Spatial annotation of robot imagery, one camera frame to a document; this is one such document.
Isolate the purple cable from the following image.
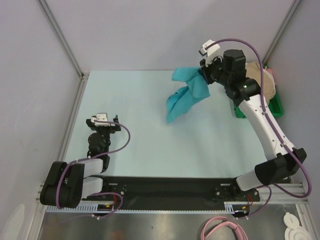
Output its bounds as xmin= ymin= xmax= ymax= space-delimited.
xmin=204 ymin=38 xmax=313 ymax=220
xmin=55 ymin=123 xmax=132 ymax=222

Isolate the aluminium frame post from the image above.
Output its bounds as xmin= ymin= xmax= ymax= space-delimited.
xmin=36 ymin=0 xmax=85 ymax=79
xmin=262 ymin=0 xmax=304 ymax=65

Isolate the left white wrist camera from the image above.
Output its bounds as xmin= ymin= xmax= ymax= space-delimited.
xmin=90 ymin=113 xmax=110 ymax=127

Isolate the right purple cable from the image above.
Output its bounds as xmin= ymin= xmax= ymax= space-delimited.
xmin=204 ymin=38 xmax=313 ymax=220

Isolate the teal polo shirt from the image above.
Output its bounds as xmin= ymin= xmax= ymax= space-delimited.
xmin=166 ymin=67 xmax=211 ymax=124

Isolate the left aluminium frame post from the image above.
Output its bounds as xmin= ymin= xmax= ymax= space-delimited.
xmin=36 ymin=0 xmax=85 ymax=79

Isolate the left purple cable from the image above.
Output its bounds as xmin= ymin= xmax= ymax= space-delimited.
xmin=55 ymin=123 xmax=132 ymax=222

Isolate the aluminium front rail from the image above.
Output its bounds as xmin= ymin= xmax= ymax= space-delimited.
xmin=35 ymin=183 xmax=309 ymax=205

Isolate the beige shirt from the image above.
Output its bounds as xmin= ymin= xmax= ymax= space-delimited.
xmin=245 ymin=62 xmax=276 ymax=104

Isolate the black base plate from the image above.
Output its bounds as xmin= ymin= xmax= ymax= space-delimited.
xmin=86 ymin=176 xmax=260 ymax=211

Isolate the pink coiled cable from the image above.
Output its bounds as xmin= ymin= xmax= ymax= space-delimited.
xmin=198 ymin=216 xmax=249 ymax=240

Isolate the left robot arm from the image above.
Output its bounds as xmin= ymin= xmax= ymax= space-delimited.
xmin=40 ymin=113 xmax=122 ymax=209

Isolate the green plastic bin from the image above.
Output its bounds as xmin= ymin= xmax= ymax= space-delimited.
xmin=233 ymin=93 xmax=284 ymax=119

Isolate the white slotted cable duct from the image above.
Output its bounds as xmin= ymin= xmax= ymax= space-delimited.
xmin=45 ymin=201 xmax=253 ymax=214

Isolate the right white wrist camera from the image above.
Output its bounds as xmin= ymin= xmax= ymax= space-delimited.
xmin=198 ymin=39 xmax=221 ymax=60

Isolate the white round plastic part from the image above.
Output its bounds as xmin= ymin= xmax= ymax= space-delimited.
xmin=283 ymin=212 xmax=313 ymax=240

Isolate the pink shirt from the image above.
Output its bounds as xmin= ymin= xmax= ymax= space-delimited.
xmin=265 ymin=68 xmax=276 ymax=84

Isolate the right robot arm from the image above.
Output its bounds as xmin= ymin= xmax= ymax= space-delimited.
xmin=199 ymin=48 xmax=307 ymax=201

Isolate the right aluminium frame post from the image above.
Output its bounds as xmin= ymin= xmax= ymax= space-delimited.
xmin=262 ymin=0 xmax=304 ymax=65

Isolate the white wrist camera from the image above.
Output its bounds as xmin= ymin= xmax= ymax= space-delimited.
xmin=198 ymin=39 xmax=221 ymax=60
xmin=90 ymin=113 xmax=110 ymax=127

